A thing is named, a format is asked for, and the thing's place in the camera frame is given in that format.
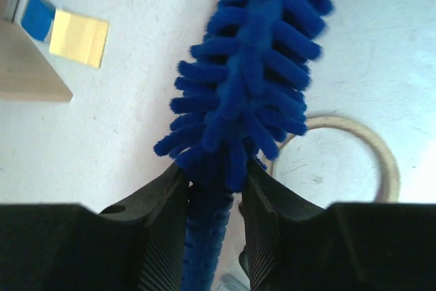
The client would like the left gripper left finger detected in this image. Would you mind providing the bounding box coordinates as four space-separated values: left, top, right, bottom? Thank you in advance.
1 165 188 290

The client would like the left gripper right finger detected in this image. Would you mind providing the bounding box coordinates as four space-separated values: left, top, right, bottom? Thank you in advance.
243 163 435 290

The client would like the blue microfiber duster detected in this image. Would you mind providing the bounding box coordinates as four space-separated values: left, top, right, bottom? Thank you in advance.
154 0 334 290

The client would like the light wooden bookshelf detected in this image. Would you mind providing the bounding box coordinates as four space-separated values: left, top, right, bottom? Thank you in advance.
1 0 72 102

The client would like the grey yellow calculator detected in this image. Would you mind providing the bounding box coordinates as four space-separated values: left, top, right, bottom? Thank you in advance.
217 273 249 291

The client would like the yellow sticky note pad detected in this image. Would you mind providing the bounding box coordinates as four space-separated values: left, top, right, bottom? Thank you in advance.
49 10 109 68

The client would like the small blue block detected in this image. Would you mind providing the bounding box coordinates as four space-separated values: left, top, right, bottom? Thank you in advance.
20 0 56 42

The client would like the wooden tape ring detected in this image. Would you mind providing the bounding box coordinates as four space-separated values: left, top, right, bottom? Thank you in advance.
268 112 402 202

